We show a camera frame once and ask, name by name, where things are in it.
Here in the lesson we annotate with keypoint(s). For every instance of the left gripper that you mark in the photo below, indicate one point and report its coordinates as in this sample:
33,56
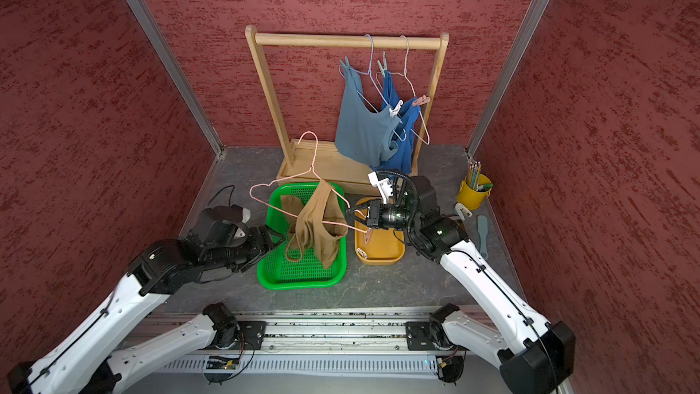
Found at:
257,248

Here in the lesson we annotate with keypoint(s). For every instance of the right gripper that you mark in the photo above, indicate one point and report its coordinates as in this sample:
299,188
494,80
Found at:
375,217

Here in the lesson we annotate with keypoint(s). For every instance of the brown tank top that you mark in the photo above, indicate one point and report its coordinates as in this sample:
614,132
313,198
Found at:
319,224

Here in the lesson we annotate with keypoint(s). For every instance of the pink wire hanger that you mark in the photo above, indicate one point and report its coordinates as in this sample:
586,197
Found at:
311,170

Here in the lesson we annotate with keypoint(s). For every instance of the blue wire hanger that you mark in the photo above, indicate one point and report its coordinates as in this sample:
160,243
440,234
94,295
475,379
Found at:
369,74

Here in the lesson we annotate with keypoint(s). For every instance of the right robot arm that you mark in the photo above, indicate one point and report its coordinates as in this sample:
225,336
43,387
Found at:
532,354

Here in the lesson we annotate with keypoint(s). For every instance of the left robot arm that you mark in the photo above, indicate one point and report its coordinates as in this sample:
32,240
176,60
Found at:
89,360

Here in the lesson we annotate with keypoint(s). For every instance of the grey-blue tank top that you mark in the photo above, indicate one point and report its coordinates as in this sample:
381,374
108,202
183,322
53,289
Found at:
362,135

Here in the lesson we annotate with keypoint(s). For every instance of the royal blue tank top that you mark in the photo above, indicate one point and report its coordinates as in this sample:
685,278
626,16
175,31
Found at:
406,129

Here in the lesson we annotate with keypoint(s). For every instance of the yellow plastic tray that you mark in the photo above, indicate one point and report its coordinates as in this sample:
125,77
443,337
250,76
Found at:
384,249

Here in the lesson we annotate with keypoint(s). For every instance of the green plastic basket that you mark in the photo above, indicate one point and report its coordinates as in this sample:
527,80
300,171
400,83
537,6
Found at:
276,272

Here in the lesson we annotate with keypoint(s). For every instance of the wooden clothes rack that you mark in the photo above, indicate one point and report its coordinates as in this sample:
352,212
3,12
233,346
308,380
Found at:
330,164

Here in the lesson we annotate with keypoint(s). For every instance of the yellow pencil cup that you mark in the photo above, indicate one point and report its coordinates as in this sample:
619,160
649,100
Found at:
475,187

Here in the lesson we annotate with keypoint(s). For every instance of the grey-blue spatula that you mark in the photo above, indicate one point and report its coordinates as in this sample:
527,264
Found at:
483,231

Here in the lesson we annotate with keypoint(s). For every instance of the teal clothespin left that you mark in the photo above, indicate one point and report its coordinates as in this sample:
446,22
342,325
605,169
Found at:
344,63

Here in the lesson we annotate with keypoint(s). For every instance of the teal clothespin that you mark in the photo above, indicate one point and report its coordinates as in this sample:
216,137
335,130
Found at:
344,63
383,66

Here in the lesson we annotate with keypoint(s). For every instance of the teal clothespin middle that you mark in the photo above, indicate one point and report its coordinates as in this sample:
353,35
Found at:
383,66

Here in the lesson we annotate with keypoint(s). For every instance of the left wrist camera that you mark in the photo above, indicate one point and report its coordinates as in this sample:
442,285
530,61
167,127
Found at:
220,226

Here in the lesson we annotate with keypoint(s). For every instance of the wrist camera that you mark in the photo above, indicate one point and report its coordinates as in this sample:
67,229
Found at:
220,226
384,183

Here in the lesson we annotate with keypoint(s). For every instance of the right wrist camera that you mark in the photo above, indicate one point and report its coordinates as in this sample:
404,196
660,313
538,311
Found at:
384,183

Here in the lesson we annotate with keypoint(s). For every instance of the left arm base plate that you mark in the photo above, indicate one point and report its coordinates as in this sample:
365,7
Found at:
247,335

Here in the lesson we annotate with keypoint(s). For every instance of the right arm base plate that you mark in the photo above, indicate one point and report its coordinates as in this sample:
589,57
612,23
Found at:
435,336

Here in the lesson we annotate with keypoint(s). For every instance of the white wire hanger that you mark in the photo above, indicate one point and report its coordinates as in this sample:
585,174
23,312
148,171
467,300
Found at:
425,136

